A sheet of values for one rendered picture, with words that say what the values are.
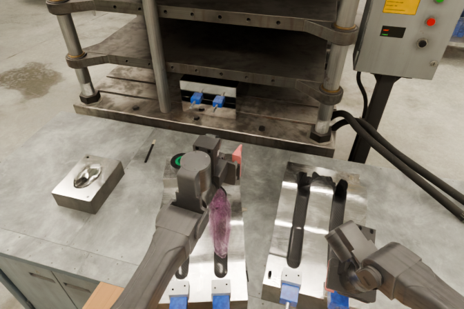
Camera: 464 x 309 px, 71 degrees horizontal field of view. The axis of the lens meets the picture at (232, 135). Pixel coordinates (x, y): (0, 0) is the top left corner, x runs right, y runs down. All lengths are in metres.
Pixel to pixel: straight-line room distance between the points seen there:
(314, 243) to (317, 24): 0.74
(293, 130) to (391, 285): 1.00
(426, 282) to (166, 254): 0.41
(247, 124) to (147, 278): 1.09
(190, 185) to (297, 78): 0.90
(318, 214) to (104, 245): 0.67
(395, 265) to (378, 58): 0.95
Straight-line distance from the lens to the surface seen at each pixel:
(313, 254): 0.99
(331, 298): 0.87
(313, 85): 1.38
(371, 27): 1.38
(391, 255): 0.65
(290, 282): 0.91
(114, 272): 1.09
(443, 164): 2.92
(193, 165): 0.60
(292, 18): 1.30
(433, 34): 1.42
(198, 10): 1.38
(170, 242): 0.59
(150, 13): 1.42
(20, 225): 1.32
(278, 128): 1.52
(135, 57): 1.61
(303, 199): 1.06
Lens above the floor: 1.72
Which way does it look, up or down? 39 degrees down
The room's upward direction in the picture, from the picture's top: straight up
